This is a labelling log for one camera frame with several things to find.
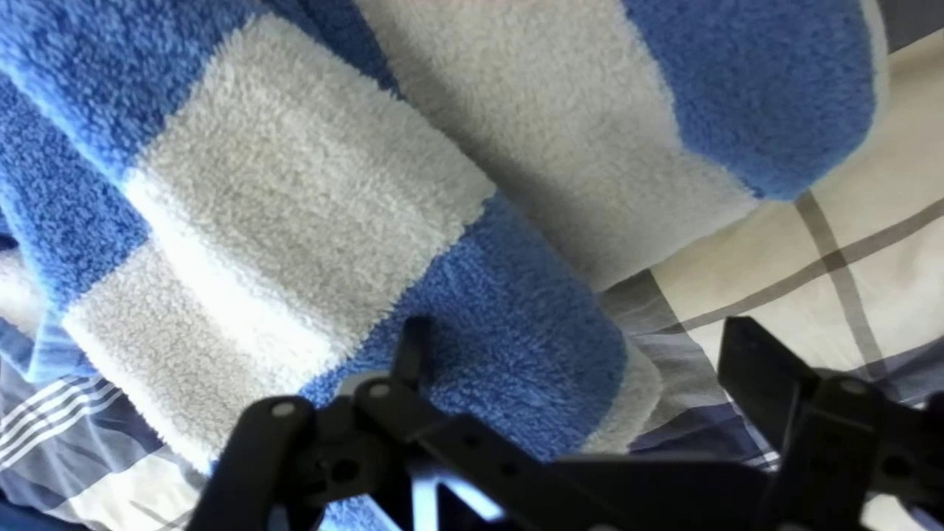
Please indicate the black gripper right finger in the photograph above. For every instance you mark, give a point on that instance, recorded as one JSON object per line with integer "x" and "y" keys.
{"x": 845, "y": 442}

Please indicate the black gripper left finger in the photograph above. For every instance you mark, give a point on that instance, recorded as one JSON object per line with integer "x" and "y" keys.
{"x": 325, "y": 452}

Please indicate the blue and white striped towel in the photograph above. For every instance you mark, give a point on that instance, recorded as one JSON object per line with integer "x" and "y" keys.
{"x": 342, "y": 194}

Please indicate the plaid bed duvet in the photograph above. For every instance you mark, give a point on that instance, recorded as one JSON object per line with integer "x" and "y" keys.
{"x": 873, "y": 253}

